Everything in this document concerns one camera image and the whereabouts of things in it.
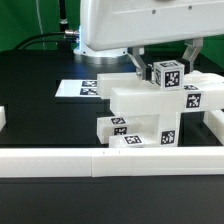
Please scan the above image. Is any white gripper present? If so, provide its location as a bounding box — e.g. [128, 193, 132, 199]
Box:
[80, 0, 224, 81]

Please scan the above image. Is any tagged white cube nut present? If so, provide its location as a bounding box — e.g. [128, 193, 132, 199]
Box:
[153, 60, 185, 91]

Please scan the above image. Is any white chair back frame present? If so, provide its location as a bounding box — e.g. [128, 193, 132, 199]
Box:
[97, 71, 224, 116]

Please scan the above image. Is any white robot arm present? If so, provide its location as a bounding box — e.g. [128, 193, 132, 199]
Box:
[78, 0, 224, 78]

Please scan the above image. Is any white right fence piece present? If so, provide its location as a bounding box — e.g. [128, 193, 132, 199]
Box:
[204, 110, 224, 146]

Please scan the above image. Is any white fence piece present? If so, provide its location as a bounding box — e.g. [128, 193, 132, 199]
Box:
[204, 110, 224, 146]
[0, 106, 6, 132]

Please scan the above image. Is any white left fence piece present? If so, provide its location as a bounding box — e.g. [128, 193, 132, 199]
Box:
[0, 106, 6, 132]

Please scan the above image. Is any white marker base plate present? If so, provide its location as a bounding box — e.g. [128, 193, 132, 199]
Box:
[55, 79, 98, 97]

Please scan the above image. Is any white front fence rail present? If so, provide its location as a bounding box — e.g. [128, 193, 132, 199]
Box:
[0, 146, 224, 178]

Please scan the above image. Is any black cable with connector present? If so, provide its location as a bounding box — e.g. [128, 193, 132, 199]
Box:
[13, 29, 81, 51]

